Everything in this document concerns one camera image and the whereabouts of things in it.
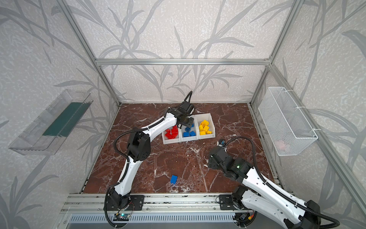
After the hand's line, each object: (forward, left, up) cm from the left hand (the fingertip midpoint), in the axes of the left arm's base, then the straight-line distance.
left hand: (191, 117), depth 98 cm
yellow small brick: (-6, -13, -9) cm, 17 cm away
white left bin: (-15, +17, -7) cm, 23 cm away
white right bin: (+5, -12, -5) cm, 14 cm away
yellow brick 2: (-4, -10, -7) cm, 13 cm away
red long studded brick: (-10, +14, -8) cm, 19 cm away
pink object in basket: (-26, -46, +11) cm, 54 cm away
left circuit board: (-56, +35, -10) cm, 67 cm away
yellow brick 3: (-5, -7, -5) cm, 10 cm away
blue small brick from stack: (-38, +10, -10) cm, 40 cm away
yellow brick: (+1, -10, -7) cm, 13 cm away
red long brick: (-6, +12, -7) cm, 15 cm away
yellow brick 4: (-8, -8, -8) cm, 14 cm away
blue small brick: (-8, +4, -9) cm, 13 cm away
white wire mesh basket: (-26, -43, +25) cm, 56 cm away
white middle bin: (-4, -2, -7) cm, 9 cm away
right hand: (-28, -13, +2) cm, 31 cm away
